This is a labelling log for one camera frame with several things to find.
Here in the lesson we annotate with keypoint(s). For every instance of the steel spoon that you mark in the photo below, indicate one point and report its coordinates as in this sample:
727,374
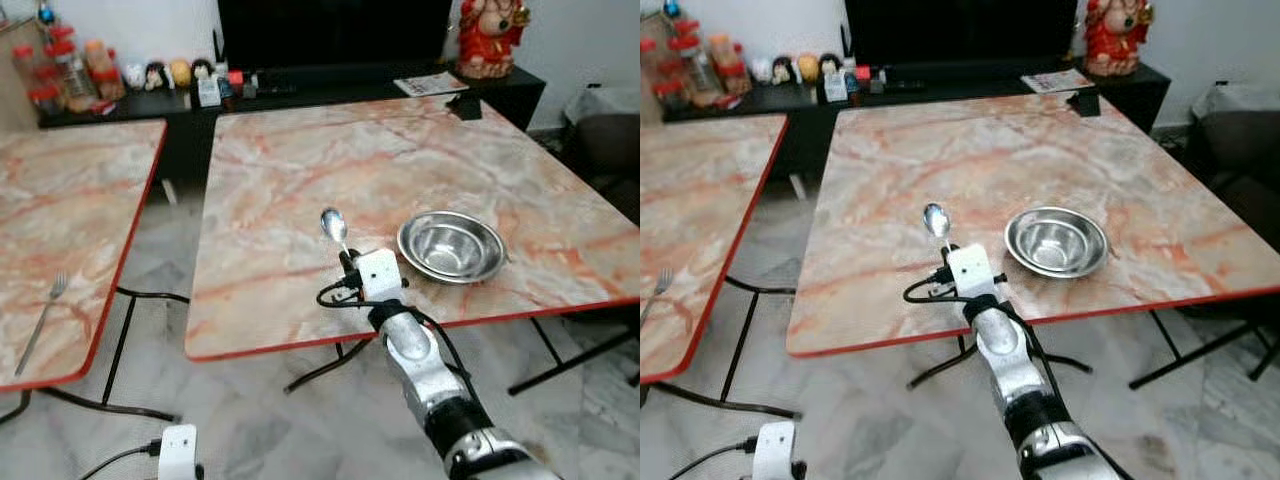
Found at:
333,225
936,219

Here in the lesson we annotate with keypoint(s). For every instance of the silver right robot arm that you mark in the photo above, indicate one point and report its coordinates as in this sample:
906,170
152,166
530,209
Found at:
1005,350
425,365

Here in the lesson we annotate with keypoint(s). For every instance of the stainless steel bowl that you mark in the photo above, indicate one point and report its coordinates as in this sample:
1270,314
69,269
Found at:
452,248
1057,243

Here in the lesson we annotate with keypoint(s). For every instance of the small black box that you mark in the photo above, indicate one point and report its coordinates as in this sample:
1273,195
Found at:
1085,101
465,106

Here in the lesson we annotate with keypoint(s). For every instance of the printed leaflet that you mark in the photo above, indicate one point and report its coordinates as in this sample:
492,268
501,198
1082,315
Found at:
432,84
1058,80

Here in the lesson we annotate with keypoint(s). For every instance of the small red bottle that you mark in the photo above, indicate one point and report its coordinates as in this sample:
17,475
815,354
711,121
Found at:
863,76
236,80

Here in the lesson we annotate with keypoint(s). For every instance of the small white card box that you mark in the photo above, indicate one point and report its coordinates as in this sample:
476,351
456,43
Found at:
209,92
835,87

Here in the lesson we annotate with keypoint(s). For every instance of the black metal table legs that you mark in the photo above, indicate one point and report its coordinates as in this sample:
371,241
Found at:
560,360
1190,355
740,340
115,350

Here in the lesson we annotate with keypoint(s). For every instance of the dark small doll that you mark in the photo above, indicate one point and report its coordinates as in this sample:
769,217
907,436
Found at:
203,70
831,66

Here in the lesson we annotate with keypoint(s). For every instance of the black television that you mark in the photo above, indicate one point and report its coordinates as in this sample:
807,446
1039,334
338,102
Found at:
335,32
960,30

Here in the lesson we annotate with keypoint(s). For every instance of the black-haired small doll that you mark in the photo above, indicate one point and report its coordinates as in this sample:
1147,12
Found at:
156,75
783,69

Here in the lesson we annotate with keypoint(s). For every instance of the white small doll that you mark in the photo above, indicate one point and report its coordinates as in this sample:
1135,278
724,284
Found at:
135,76
762,70

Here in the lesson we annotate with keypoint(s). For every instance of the red seated figurine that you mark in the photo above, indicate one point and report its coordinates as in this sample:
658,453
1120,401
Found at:
490,40
1118,38

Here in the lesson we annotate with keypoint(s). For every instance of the grey upholstered chair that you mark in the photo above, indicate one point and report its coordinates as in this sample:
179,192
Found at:
1240,150
605,140

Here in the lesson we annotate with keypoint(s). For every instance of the steel fork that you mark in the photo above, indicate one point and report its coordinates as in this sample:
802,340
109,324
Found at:
657,290
43,320

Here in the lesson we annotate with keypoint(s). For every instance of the orange snack jar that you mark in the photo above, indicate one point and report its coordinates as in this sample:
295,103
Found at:
103,70
727,65

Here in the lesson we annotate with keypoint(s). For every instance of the tall red-lidded jar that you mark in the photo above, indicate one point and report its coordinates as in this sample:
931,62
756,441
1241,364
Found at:
63,65
692,60

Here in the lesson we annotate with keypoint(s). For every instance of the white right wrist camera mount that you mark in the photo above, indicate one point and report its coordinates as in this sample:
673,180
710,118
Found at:
972,270
380,274

